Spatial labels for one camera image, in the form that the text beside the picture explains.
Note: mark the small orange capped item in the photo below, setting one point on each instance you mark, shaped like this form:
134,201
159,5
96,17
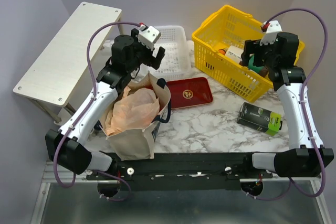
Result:
222,51

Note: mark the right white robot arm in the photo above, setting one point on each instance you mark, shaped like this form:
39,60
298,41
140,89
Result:
307,156

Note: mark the white brown bottle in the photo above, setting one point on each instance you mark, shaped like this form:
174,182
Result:
234,53

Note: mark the beige canvas tote bag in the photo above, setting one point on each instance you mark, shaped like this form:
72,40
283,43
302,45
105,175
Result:
137,144

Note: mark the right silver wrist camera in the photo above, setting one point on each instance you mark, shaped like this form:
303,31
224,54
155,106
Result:
271,29

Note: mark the peach plastic grocery bag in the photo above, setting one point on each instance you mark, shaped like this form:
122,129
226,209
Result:
135,110

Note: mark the white wooden shelf stand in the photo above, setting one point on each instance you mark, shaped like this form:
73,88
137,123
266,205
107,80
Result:
53,77

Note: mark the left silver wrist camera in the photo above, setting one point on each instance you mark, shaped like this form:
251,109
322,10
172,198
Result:
148,36

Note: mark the white perforated plastic basket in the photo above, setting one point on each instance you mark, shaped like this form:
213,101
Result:
176,63

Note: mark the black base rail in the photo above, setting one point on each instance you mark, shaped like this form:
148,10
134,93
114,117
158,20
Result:
187,171

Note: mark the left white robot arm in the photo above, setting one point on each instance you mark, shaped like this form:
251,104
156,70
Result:
66,146

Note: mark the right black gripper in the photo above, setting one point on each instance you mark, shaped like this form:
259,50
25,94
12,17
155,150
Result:
253,46

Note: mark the black green razor box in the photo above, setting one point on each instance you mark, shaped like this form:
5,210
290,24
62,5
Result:
259,119

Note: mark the red lacquer tray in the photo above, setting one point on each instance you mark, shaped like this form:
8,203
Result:
189,93

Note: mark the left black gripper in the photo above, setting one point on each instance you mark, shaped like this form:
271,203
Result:
151,61

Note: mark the yellow shopping basket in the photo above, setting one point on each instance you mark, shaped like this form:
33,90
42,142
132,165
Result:
232,27

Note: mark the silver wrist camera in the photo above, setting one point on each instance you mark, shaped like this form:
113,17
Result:
271,29
148,36

